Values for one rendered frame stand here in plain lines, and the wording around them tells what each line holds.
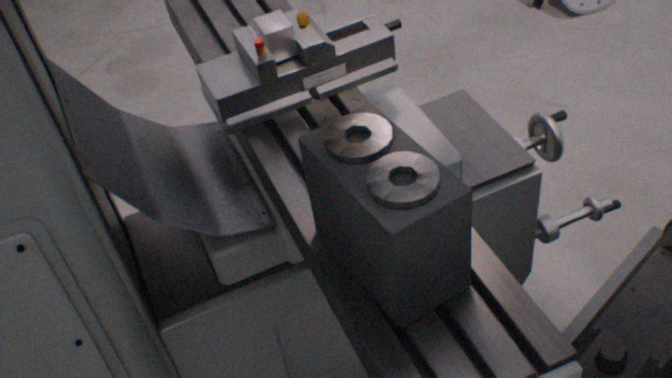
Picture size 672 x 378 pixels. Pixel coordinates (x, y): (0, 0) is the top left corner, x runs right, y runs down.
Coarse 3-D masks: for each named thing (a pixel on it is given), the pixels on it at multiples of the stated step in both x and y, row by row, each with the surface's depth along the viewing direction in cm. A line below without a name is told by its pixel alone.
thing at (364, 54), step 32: (352, 32) 139; (384, 32) 135; (224, 64) 134; (256, 64) 125; (288, 64) 131; (320, 64) 131; (352, 64) 134; (384, 64) 137; (224, 96) 127; (256, 96) 129; (288, 96) 132; (320, 96) 134; (224, 128) 130
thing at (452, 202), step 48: (336, 144) 95; (384, 144) 93; (336, 192) 94; (384, 192) 87; (432, 192) 87; (336, 240) 104; (384, 240) 87; (432, 240) 89; (384, 288) 95; (432, 288) 96
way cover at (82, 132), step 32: (64, 96) 117; (96, 96) 130; (96, 128) 119; (128, 128) 131; (160, 128) 138; (192, 128) 142; (96, 160) 109; (128, 160) 120; (160, 160) 128; (192, 160) 134; (224, 160) 136; (128, 192) 111; (160, 192) 120; (192, 192) 126; (224, 192) 128; (256, 192) 130; (192, 224) 117; (224, 224) 122; (256, 224) 123
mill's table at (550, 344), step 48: (192, 0) 169; (240, 0) 162; (192, 48) 154; (336, 96) 135; (240, 144) 140; (288, 144) 127; (288, 192) 118; (480, 240) 107; (336, 288) 103; (480, 288) 104; (384, 336) 97; (432, 336) 96; (480, 336) 95; (528, 336) 95
